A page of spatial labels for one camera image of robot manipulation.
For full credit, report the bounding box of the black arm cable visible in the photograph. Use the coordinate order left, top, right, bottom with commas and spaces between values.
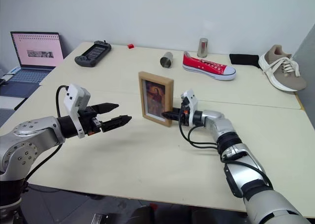
23, 85, 70, 192
178, 120, 274, 189

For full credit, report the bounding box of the beige sneaker with white laces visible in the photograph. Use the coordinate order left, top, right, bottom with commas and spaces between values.
258, 44, 308, 92

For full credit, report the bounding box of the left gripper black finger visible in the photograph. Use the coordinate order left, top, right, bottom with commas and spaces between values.
94, 102, 120, 115
100, 115, 133, 133

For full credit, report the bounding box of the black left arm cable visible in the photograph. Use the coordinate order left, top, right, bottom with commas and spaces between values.
23, 85, 70, 192

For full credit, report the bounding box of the red canvas sneaker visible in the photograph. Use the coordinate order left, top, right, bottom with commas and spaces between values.
182, 51, 237, 81

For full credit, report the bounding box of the short steel cup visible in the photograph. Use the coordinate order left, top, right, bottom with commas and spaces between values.
159, 51, 174, 68

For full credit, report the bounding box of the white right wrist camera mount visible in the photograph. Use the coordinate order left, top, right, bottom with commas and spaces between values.
180, 88, 199, 112

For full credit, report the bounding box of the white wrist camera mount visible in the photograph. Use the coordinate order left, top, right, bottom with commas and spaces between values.
180, 88, 199, 112
63, 84, 92, 139

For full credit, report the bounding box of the tall steel cup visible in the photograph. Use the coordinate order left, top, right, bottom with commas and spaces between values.
196, 37, 210, 58

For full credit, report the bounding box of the white box beside laptop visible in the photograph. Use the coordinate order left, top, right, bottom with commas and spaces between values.
0, 66, 21, 87

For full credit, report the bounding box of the black folded cloth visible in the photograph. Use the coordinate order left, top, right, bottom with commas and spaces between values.
229, 53, 261, 68

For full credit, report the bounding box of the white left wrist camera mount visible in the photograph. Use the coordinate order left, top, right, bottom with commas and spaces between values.
63, 84, 92, 139

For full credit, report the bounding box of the wooden picture frame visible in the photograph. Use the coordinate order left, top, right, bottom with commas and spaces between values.
138, 71, 175, 128

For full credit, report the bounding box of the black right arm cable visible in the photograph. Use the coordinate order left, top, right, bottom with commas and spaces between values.
178, 120, 274, 189

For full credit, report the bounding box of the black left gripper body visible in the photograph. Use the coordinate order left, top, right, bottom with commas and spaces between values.
78, 105, 103, 136

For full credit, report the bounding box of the open laptop with pink screen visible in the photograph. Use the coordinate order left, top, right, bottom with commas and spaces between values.
0, 31, 65, 97

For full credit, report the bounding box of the black handheld game console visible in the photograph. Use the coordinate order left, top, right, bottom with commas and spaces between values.
74, 40, 112, 68

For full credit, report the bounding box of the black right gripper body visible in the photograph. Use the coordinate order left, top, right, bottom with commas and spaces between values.
178, 98, 195, 127

